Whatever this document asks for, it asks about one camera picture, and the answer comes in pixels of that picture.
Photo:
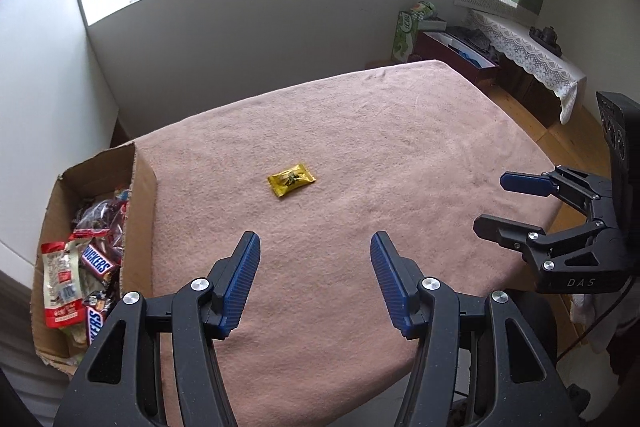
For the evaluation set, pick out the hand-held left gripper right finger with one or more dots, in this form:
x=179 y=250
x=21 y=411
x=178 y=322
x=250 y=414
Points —
x=392 y=287

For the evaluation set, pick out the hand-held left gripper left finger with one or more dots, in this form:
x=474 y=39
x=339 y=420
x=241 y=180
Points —
x=240 y=287

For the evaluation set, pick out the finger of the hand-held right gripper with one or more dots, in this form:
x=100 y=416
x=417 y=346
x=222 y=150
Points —
x=525 y=183
x=505 y=231

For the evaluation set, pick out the yellow candy packet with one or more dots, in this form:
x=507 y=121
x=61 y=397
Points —
x=291 y=179

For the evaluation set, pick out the brown cardboard box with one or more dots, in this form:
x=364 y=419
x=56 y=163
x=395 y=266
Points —
x=142 y=217

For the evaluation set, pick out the small black snack packet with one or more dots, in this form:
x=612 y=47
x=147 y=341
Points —
x=102 y=299

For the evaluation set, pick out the large brown chocolate bar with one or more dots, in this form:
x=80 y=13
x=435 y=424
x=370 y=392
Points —
x=99 y=262

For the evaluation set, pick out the small brown chocolate bar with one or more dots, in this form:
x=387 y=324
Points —
x=96 y=323

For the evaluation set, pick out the clear red-edged dark fruit packet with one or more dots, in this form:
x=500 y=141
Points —
x=102 y=219

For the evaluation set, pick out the red white snack pouch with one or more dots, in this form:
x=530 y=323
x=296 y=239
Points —
x=60 y=287

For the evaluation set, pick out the white lace cloth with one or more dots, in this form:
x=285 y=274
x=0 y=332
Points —
x=525 y=52

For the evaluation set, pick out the dark wooden cabinet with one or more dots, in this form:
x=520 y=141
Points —
x=435 y=49

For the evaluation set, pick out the small white box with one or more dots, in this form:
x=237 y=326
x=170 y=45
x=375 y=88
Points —
x=431 y=25

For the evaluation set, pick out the green carton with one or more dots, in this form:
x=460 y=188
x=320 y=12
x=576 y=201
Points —
x=402 y=37

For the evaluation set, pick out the white ribbed panel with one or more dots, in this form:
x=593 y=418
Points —
x=20 y=357

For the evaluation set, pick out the white cabinet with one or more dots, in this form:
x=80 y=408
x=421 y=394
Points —
x=40 y=107

